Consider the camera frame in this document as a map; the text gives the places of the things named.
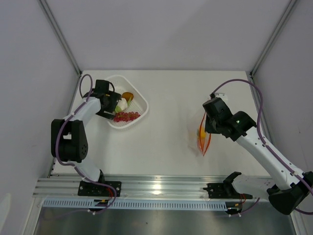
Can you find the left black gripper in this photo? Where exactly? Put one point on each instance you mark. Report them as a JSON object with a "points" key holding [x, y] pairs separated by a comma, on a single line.
{"points": [[114, 98]]}

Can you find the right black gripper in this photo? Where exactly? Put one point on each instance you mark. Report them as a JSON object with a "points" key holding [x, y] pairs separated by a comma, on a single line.
{"points": [[208, 129]]}

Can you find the orange fruit with leaf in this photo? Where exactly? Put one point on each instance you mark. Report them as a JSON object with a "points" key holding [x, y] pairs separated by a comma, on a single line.
{"points": [[201, 133]]}

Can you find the white cauliflower with leaves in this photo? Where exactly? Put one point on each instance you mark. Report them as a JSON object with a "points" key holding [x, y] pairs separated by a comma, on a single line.
{"points": [[121, 106]]}

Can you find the clear zip top bag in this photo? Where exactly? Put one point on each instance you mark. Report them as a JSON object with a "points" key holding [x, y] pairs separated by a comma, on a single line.
{"points": [[195, 122]]}

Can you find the red orange peach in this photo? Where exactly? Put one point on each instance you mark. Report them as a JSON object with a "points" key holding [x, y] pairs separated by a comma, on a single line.
{"points": [[200, 144]]}

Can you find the red grape bunch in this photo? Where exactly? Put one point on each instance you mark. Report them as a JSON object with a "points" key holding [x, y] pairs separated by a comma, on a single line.
{"points": [[126, 116]]}

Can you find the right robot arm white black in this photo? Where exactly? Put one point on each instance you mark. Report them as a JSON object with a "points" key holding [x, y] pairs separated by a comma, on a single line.
{"points": [[289, 185]]}

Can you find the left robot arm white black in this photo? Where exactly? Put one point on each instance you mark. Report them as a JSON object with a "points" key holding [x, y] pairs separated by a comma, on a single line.
{"points": [[69, 144]]}

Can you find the brown kiwi fruit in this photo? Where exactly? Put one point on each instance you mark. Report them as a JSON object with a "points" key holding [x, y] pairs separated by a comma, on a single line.
{"points": [[128, 96]]}

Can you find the white perforated plastic basket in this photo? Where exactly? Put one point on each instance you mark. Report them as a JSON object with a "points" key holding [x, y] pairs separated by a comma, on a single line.
{"points": [[139, 104]]}

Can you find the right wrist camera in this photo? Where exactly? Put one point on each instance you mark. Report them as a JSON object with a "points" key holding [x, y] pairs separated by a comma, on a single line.
{"points": [[223, 96]]}

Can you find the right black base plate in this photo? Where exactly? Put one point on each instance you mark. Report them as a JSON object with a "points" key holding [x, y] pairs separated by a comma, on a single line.
{"points": [[220, 191]]}

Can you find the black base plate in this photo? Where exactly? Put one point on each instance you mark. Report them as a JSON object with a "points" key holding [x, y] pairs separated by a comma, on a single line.
{"points": [[93, 190], [220, 191]]}

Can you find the aluminium mounting rail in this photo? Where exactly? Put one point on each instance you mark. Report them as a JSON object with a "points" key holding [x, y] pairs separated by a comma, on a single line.
{"points": [[133, 186]]}

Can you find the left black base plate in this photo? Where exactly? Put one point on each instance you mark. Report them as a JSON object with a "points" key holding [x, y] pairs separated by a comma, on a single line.
{"points": [[93, 190]]}

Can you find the white slotted cable duct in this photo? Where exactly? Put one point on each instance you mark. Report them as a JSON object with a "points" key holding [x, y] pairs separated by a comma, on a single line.
{"points": [[202, 205]]}

